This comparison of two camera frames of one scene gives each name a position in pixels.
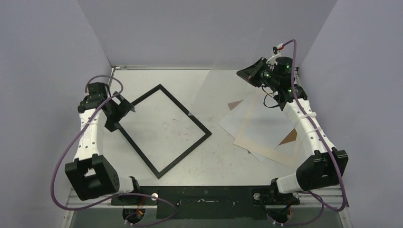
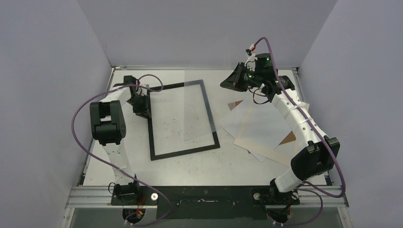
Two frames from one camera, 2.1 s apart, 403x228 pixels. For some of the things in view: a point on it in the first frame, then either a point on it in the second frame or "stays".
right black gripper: x=257 y=73 → x=238 y=77
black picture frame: x=161 y=131 → x=158 y=156
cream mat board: x=265 y=129 stays
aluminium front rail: x=337 y=198 stays
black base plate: x=208 y=202 stays
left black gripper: x=112 y=123 → x=144 y=111
